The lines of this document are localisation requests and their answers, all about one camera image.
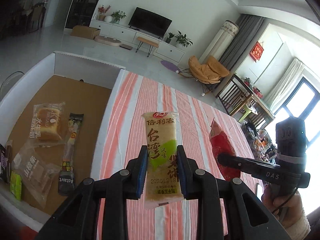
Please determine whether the dark brown snack stick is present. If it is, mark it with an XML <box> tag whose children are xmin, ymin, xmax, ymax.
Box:
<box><xmin>5</xmin><ymin>140</ymin><xmax>13</xmax><ymax>181</ymax></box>

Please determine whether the dark wooden chair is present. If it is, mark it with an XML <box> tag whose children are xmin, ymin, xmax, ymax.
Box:
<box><xmin>216</xmin><ymin>74</ymin><xmax>253</xmax><ymax>116</ymax></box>

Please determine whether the leafy plant white pot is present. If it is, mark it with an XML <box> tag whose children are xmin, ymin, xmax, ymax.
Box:
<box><xmin>104</xmin><ymin>10</ymin><xmax>126</xmax><ymax>24</ymax></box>

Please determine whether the green sausage snack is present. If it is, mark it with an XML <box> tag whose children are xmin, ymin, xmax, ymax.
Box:
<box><xmin>58</xmin><ymin>113</ymin><xmax>84</xmax><ymax>196</ymax></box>

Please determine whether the brown Snickers bar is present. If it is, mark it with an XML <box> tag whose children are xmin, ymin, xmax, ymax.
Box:
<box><xmin>1</xmin><ymin>145</ymin><xmax>9</xmax><ymax>184</ymax></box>

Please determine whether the brown cardboard box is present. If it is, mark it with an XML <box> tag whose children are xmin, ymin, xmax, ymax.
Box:
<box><xmin>71</xmin><ymin>25</ymin><xmax>100</xmax><ymax>40</ymax></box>

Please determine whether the clear hawthorn strips bag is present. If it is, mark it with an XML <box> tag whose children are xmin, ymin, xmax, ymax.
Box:
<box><xmin>11</xmin><ymin>141</ymin><xmax>60</xmax><ymax>208</ymax></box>

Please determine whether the grey curtain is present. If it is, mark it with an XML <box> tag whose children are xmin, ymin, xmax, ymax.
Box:
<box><xmin>219</xmin><ymin>14</ymin><xmax>265</xmax><ymax>71</ymax></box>

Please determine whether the white standing air conditioner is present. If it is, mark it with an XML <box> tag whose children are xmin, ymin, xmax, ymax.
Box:
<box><xmin>199</xmin><ymin>20</ymin><xmax>240</xmax><ymax>63</ymax></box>

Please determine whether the cluttered wooden side table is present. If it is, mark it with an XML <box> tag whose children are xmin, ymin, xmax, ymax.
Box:
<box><xmin>233</xmin><ymin>74</ymin><xmax>275</xmax><ymax>129</ymax></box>

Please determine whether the yellow rice cake packet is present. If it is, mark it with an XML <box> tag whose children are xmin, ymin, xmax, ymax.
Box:
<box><xmin>142</xmin><ymin>112</ymin><xmax>183</xmax><ymax>209</ymax></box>

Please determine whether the red snack packet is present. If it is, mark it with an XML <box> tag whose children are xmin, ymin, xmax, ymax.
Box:
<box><xmin>209</xmin><ymin>119</ymin><xmax>241</xmax><ymax>181</ymax></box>

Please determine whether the small wooden bench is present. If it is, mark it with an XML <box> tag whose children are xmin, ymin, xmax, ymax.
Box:
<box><xmin>135</xmin><ymin>36</ymin><xmax>160</xmax><ymax>58</ymax></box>

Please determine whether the orange striped tablecloth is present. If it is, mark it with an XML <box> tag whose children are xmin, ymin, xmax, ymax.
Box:
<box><xmin>91</xmin><ymin>70</ymin><xmax>253</xmax><ymax>239</ymax></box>

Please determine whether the white TV cabinet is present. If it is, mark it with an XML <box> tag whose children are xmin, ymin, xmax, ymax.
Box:
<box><xmin>89</xmin><ymin>20</ymin><xmax>185</xmax><ymax>64</ymax></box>

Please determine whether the green cracker packet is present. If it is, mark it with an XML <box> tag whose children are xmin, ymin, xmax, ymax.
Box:
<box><xmin>10</xmin><ymin>171</ymin><xmax>22</xmax><ymax>201</ymax></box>

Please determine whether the small dark potted plant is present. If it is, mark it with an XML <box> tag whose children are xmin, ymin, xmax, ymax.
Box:
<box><xmin>165</xmin><ymin>32</ymin><xmax>175</xmax><ymax>44</ymax></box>

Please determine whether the red wall decoration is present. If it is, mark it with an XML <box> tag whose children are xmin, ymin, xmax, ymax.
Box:
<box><xmin>249</xmin><ymin>41</ymin><xmax>264</xmax><ymax>62</ymax></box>

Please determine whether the black television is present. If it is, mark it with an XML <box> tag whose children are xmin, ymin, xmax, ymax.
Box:
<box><xmin>129</xmin><ymin>7</ymin><xmax>172</xmax><ymax>37</ymax></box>

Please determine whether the white cardboard box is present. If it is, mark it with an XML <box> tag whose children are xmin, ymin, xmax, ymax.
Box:
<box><xmin>0</xmin><ymin>50</ymin><xmax>126</xmax><ymax>233</ymax></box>

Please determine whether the right hand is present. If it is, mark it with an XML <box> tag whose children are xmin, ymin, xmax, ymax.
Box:
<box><xmin>261</xmin><ymin>183</ymin><xmax>307</xmax><ymax>230</ymax></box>

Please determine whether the orange lounge chair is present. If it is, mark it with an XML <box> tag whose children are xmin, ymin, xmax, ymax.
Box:
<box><xmin>176</xmin><ymin>56</ymin><xmax>230</xmax><ymax>96</ymax></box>

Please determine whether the green potted plant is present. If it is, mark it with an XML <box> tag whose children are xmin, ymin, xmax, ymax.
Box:
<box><xmin>174</xmin><ymin>31</ymin><xmax>193</xmax><ymax>49</ymax></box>

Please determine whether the round pink floor cushion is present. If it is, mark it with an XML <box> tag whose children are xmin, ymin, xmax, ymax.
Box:
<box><xmin>94</xmin><ymin>35</ymin><xmax>122</xmax><ymax>47</ymax></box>

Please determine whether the red flower vase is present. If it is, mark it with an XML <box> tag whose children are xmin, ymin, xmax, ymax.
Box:
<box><xmin>98</xmin><ymin>5</ymin><xmax>111</xmax><ymax>21</ymax></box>

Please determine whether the packaged bread loaf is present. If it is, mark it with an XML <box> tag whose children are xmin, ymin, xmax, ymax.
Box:
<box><xmin>28</xmin><ymin>102</ymin><xmax>65</xmax><ymax>147</ymax></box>

